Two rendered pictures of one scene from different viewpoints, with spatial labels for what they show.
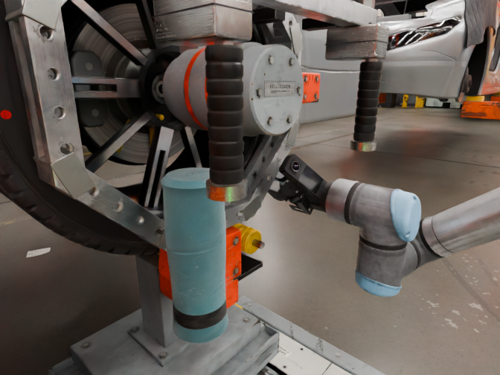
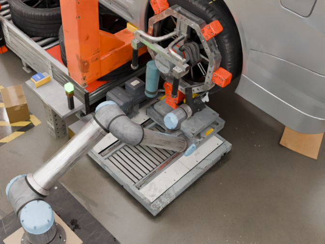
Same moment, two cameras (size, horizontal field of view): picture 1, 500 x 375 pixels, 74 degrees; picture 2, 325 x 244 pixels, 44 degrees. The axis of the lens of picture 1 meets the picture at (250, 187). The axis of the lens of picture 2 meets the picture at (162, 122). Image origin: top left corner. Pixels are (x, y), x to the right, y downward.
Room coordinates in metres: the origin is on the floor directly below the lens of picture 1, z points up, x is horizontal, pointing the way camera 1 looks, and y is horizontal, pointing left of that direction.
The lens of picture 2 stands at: (0.46, -1.92, 2.37)
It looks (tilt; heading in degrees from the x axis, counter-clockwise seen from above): 47 degrees down; 87
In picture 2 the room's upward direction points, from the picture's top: 7 degrees clockwise
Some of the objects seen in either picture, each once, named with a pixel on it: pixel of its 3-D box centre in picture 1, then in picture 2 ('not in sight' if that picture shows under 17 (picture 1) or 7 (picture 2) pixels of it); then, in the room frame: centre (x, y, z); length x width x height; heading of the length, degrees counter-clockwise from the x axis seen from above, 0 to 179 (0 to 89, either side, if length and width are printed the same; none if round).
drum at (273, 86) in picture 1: (229, 90); (173, 56); (0.57, 0.03, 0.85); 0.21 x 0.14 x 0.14; 48
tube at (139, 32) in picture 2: not in sight; (158, 27); (0.46, 0.06, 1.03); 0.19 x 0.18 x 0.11; 48
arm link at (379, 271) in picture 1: (382, 260); (173, 131); (0.62, -0.28, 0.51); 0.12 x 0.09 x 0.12; 127
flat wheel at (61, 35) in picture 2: not in sight; (101, 43); (0.02, 0.71, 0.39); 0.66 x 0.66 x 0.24
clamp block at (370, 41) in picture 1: (356, 42); (181, 70); (0.61, -0.18, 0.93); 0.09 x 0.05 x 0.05; 48
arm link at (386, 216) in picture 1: (383, 211); (175, 118); (0.61, -0.26, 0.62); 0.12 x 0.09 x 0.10; 48
